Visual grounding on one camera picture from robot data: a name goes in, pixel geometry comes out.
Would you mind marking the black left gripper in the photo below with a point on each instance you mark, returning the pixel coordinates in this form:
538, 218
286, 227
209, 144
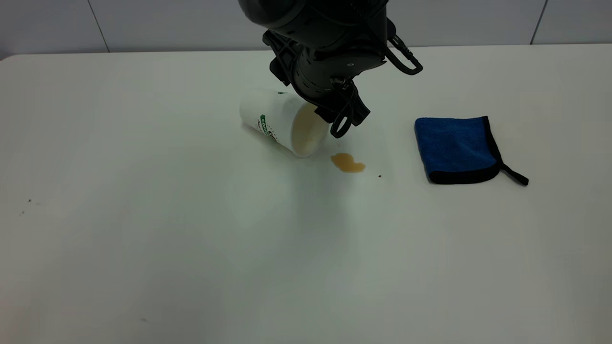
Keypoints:
330, 55

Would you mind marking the white paper coffee cup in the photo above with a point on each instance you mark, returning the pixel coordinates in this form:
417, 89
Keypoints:
275, 119

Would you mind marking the blue microfiber cloth black trim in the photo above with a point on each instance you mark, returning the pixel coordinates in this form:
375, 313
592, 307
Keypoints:
454, 148

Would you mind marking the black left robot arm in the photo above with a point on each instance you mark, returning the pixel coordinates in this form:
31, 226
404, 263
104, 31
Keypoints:
311, 12

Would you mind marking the brown coffee spill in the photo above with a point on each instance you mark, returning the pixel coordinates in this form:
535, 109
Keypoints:
347, 163

